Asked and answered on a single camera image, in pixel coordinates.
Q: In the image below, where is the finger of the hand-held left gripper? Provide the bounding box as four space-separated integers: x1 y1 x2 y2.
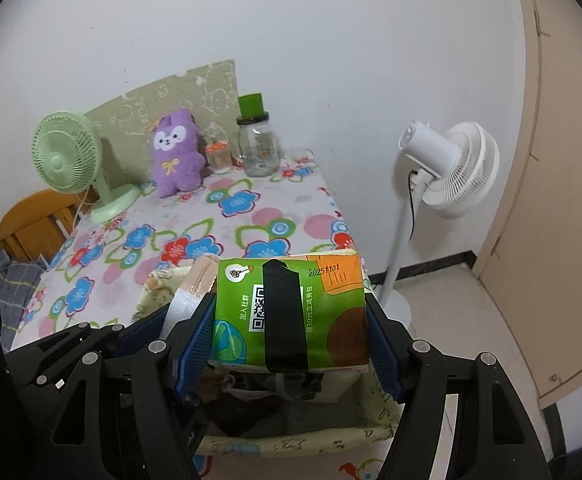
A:
181 396 211 480
6 305 172 411

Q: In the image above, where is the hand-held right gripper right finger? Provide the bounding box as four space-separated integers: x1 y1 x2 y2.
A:
366 300 554 480

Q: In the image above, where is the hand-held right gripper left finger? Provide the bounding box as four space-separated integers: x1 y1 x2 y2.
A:
36 294 218 480

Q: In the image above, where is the white beige plastic packet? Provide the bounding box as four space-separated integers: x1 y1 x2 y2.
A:
158 257 220 342

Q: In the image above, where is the green tissue pack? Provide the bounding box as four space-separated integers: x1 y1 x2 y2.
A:
206 251 372 374

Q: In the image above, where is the yellow printed storage box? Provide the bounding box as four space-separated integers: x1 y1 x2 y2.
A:
134 264 408 457

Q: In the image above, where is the grey plaid bedding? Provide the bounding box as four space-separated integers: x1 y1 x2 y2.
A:
0 246 48 352

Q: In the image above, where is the black plastic bag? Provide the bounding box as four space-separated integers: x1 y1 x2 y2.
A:
206 372 322 436

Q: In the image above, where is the wooden chair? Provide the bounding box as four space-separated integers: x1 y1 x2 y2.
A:
0 189 91 264

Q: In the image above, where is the floral tablecloth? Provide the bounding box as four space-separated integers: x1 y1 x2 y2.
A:
8 149 408 480

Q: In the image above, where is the green desk fan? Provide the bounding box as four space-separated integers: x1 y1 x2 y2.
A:
32 111 141 225

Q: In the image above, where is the purple plush toy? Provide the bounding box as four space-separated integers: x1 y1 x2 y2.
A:
149 108 206 198

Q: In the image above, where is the small jar orange lid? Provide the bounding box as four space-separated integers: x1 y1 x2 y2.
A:
205 142 231 176

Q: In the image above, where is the white standing fan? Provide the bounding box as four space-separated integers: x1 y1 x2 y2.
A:
373 120 500 342

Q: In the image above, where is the glass bottle green cap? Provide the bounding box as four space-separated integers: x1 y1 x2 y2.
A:
235 92 280 178

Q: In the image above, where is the green printed board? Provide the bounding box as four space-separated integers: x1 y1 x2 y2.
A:
87 59 240 187

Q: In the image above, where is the beige door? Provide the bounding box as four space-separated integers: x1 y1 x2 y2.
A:
471 0 582 408

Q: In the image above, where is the black fan cable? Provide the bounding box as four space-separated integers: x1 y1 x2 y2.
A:
408 170 418 241

